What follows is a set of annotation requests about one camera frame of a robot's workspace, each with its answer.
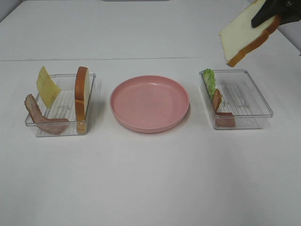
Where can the brown bacon strip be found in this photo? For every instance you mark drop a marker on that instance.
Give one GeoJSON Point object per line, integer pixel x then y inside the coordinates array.
{"type": "Point", "coordinates": [222, 119]}

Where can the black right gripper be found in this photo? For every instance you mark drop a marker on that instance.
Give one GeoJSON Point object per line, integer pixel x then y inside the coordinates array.
{"type": "Point", "coordinates": [291, 11]}

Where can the clear left plastic container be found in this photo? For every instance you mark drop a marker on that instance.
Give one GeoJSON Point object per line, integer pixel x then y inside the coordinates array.
{"type": "Point", "coordinates": [64, 107]}

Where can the pink bacon strip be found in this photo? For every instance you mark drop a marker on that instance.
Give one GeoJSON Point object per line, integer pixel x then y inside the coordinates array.
{"type": "Point", "coordinates": [42, 117]}

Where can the white bread slice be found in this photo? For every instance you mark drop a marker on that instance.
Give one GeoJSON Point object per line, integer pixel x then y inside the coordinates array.
{"type": "Point", "coordinates": [82, 94]}
{"type": "Point", "coordinates": [239, 37]}

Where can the green lettuce leaf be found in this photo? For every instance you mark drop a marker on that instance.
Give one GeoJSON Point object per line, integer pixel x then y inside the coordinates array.
{"type": "Point", "coordinates": [209, 79]}

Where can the pink round plate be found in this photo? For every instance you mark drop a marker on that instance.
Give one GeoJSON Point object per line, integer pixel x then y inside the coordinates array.
{"type": "Point", "coordinates": [149, 104]}

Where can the clear right plastic container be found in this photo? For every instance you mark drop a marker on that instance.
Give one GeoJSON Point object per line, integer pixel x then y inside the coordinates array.
{"type": "Point", "coordinates": [240, 96]}

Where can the yellow cheese slice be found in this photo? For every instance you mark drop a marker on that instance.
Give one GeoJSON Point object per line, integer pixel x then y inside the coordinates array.
{"type": "Point", "coordinates": [48, 90]}

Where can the clear plastic container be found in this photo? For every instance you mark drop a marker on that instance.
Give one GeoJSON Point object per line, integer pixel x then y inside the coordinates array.
{"type": "Point", "coordinates": [64, 107]}
{"type": "Point", "coordinates": [240, 96]}

